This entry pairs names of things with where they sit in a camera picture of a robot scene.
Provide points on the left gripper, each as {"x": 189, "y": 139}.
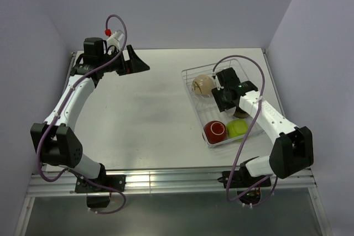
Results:
{"x": 134, "y": 64}

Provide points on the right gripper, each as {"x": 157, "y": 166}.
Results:
{"x": 221, "y": 105}

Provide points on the brown rimmed beige bowl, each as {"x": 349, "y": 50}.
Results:
{"x": 239, "y": 113}

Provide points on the beige bowl with flower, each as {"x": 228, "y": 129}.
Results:
{"x": 202, "y": 85}

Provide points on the white square bowl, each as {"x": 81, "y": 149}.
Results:
{"x": 236, "y": 128}

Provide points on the red bowl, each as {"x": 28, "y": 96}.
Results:
{"x": 215, "y": 132}

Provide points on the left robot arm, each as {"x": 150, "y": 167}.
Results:
{"x": 54, "y": 140}

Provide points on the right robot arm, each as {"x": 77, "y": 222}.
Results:
{"x": 292, "y": 146}

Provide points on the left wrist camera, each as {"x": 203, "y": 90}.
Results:
{"x": 114, "y": 40}

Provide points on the white wire dish rack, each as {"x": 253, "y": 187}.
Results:
{"x": 227, "y": 74}

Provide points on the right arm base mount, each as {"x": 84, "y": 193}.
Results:
{"x": 240, "y": 180}

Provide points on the aluminium frame rail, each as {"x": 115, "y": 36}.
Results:
{"x": 179, "y": 180}

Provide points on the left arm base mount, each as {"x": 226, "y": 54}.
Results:
{"x": 99, "y": 192}

